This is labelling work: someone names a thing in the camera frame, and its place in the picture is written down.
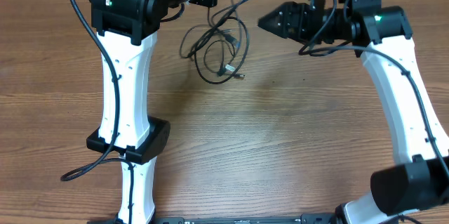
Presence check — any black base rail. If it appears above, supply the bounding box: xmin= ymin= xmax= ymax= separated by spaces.
xmin=87 ymin=213 xmax=351 ymax=224

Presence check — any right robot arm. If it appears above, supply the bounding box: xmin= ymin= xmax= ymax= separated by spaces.
xmin=258 ymin=0 xmax=448 ymax=224

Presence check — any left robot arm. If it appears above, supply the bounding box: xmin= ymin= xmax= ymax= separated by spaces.
xmin=86 ymin=0 xmax=217 ymax=223

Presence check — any thick black usb cable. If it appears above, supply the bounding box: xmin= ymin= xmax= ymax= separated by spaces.
xmin=187 ymin=0 xmax=267 ymax=85

